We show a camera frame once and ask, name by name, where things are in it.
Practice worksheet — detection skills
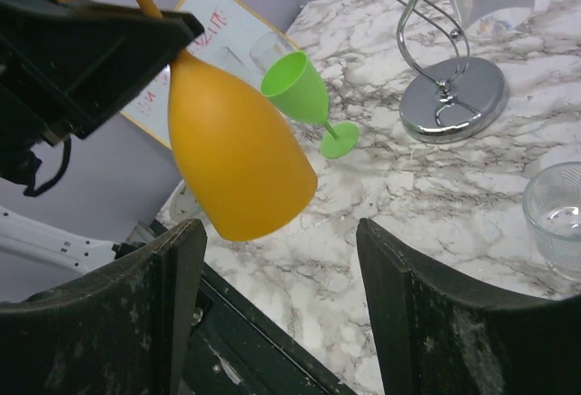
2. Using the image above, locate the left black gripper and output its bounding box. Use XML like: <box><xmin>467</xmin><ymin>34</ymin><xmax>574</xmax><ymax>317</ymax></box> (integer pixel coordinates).
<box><xmin>1</xmin><ymin>0</ymin><xmax>204</xmax><ymax>186</ymax></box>

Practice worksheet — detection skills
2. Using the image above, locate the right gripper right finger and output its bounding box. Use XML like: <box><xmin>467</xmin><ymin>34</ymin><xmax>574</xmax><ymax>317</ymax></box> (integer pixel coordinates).
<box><xmin>356</xmin><ymin>219</ymin><xmax>580</xmax><ymax>394</ymax></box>

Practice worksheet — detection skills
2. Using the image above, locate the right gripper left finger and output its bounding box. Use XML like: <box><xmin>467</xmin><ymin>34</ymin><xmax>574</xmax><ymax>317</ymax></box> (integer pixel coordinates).
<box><xmin>1</xmin><ymin>220</ymin><xmax>207</xmax><ymax>394</ymax></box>

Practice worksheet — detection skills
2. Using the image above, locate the orange plastic wine glass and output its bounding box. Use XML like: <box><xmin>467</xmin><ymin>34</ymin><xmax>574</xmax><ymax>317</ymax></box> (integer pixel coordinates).
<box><xmin>50</xmin><ymin>0</ymin><xmax>319</xmax><ymax>242</ymax></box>

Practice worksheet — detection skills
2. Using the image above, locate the green plastic wine glass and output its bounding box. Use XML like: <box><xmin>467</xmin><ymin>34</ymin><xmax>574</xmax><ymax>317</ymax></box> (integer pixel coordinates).
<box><xmin>261</xmin><ymin>51</ymin><xmax>359</xmax><ymax>159</ymax></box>

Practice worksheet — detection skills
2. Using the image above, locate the chrome wine glass rack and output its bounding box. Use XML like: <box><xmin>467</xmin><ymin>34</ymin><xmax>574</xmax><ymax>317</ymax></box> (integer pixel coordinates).
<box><xmin>396</xmin><ymin>0</ymin><xmax>509</xmax><ymax>144</ymax></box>

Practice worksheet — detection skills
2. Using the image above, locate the clear tape roll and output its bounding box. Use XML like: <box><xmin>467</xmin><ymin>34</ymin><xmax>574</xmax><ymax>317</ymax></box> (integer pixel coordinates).
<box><xmin>166</xmin><ymin>181</ymin><xmax>211</xmax><ymax>227</ymax></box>

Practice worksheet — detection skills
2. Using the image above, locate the small whiteboard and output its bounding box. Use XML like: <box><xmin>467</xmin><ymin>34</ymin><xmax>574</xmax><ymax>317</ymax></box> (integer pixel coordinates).
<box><xmin>121</xmin><ymin>0</ymin><xmax>278</xmax><ymax>147</ymax></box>

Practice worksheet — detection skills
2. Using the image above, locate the clear glass tumbler left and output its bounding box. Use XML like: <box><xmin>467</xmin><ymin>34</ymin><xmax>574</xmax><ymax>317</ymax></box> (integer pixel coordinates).
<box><xmin>249</xmin><ymin>31</ymin><xmax>299</xmax><ymax>76</ymax></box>

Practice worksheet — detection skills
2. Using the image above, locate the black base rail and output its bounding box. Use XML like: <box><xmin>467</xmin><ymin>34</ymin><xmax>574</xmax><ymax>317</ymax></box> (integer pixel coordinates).
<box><xmin>181</xmin><ymin>263</ymin><xmax>353</xmax><ymax>394</ymax></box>

